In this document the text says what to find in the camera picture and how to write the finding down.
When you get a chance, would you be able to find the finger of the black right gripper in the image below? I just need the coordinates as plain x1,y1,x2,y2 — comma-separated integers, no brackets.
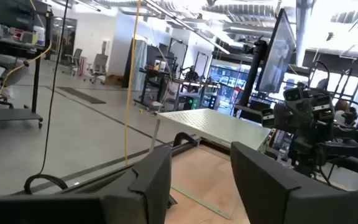
260,108,276,128
311,94,334,123

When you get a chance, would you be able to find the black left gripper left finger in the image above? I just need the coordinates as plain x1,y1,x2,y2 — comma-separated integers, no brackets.
0,146,172,224

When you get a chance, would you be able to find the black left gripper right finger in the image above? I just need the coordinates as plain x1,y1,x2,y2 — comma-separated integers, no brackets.
230,141,358,224

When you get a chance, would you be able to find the person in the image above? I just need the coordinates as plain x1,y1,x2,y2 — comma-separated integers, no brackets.
0,52,30,100
333,99,358,126
184,65,201,83

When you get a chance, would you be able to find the black monitor stand pole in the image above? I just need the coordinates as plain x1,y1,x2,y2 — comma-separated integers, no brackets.
237,39,269,108

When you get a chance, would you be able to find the green-legged table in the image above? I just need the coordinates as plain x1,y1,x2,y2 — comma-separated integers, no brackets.
149,108,272,154

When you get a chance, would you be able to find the black monitor on stand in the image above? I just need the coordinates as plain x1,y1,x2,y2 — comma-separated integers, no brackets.
257,8,297,94

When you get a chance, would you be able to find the brown cardboard box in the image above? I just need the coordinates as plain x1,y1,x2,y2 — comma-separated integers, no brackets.
104,73,124,86

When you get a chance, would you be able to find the black standing desk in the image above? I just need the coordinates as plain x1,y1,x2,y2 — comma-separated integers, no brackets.
134,67,180,111

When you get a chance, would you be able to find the grey office chair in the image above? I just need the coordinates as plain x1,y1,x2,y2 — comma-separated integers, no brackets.
85,53,109,85
62,47,84,77

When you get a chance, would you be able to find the black rolling cart desk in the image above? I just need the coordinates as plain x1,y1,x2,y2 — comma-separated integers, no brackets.
0,30,53,150

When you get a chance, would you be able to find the black monitor on cart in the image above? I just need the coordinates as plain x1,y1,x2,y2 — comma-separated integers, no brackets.
0,0,50,32

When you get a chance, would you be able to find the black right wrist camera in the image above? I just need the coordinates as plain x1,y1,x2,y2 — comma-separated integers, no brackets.
283,87,305,102

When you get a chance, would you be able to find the black hanging cable with coil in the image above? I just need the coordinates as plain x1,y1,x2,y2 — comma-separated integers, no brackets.
23,0,70,195

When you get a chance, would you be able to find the yellow hanging cable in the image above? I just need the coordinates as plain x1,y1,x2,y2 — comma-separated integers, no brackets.
123,0,142,166

